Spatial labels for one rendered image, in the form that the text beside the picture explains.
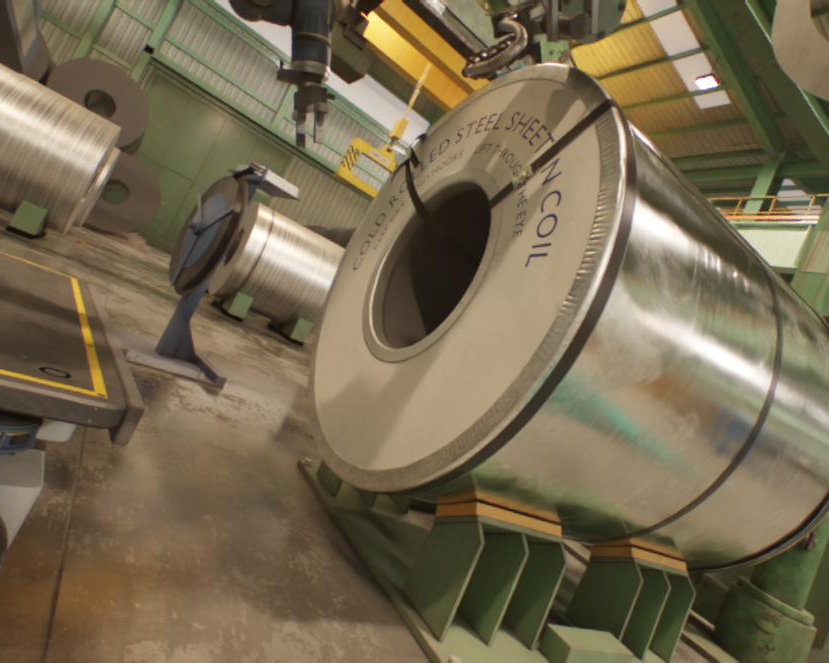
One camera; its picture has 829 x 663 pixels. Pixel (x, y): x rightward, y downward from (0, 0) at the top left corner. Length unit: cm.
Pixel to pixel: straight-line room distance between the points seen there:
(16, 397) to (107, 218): 1153
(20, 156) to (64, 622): 522
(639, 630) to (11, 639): 149
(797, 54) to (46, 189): 576
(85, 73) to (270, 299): 723
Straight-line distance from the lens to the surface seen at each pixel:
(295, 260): 618
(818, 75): 74
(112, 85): 1242
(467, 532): 125
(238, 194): 264
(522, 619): 151
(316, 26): 167
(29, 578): 109
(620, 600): 174
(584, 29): 111
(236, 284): 617
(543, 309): 99
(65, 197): 599
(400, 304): 164
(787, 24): 82
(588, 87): 129
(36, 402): 71
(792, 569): 252
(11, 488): 99
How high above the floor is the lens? 55
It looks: 5 degrees up
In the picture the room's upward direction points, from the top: 25 degrees clockwise
